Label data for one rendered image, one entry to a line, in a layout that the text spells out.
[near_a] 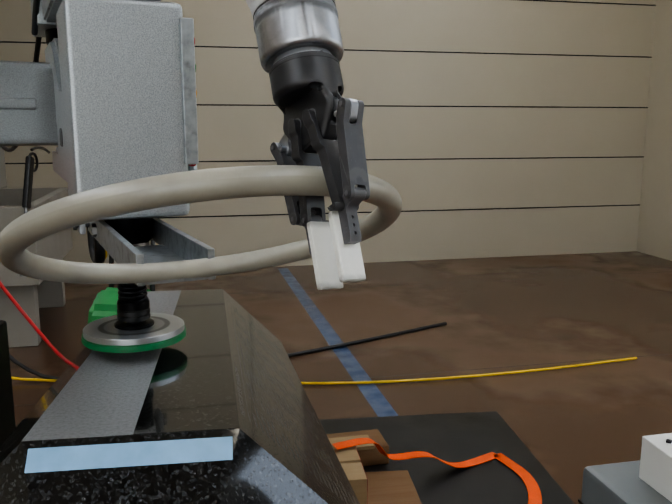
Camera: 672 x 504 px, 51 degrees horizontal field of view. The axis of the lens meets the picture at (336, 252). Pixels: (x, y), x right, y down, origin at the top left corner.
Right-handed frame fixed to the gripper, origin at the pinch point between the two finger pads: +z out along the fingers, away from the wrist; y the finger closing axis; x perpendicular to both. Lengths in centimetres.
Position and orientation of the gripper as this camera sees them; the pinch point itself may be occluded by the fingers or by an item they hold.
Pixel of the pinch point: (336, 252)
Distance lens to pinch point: 69.7
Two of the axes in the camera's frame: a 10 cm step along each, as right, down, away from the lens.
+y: -6.2, 2.5, 7.5
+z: 1.7, 9.7, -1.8
